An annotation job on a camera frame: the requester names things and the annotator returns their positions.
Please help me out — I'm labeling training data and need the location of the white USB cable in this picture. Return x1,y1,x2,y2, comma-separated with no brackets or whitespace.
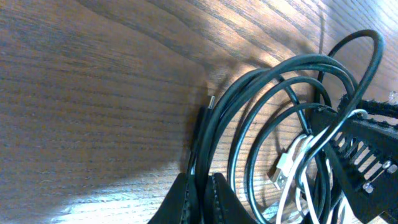
269,108,369,224

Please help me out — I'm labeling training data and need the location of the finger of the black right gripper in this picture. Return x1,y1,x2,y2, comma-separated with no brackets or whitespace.
338,94,397,119
324,118,397,223

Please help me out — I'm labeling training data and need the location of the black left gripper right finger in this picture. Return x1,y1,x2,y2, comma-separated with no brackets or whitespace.
203,173,257,224

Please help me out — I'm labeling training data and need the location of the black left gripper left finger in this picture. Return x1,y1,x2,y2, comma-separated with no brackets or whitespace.
148,173,190,224

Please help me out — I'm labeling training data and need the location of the black USB cable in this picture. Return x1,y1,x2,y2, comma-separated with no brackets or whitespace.
186,29,386,224

